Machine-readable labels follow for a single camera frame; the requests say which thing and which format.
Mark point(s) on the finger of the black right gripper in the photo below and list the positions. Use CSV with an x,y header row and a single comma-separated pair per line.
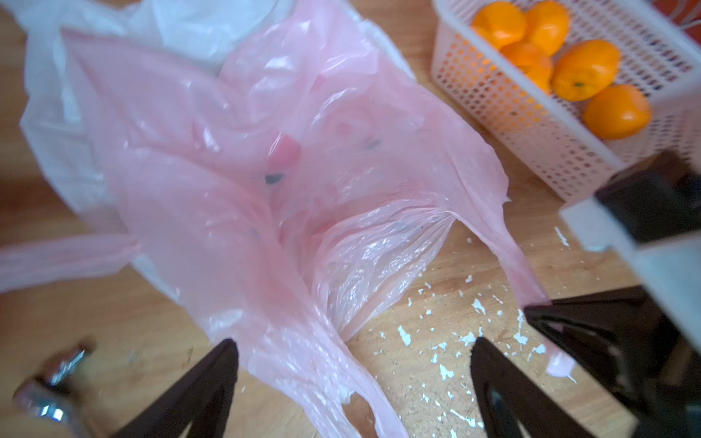
x,y
621,337

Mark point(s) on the white translucent plastic bag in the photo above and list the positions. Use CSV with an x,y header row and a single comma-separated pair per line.
x,y
162,62

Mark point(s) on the orange mandarin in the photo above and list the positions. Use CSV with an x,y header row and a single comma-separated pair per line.
x,y
532,62
500,23
547,26
618,112

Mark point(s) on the white plastic perforated basket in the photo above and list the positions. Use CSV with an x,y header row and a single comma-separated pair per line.
x,y
546,132

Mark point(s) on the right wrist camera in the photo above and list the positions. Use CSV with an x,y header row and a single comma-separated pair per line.
x,y
649,214

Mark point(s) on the orange mandarin front corner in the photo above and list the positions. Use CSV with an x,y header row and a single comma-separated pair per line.
x,y
586,69

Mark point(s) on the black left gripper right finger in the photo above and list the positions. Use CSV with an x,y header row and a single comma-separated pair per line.
x,y
510,403

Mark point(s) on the orange mandarin right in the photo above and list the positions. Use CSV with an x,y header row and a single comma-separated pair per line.
x,y
618,112

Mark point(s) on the orange mandarin left back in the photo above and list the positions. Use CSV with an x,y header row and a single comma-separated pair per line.
x,y
500,23

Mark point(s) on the orange mandarin centre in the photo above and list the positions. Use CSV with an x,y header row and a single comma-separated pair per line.
x,y
532,62

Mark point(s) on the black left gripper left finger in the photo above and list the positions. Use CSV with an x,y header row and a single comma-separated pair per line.
x,y
197,405

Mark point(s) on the orange mandarin back top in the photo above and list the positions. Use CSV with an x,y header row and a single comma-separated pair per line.
x,y
547,26

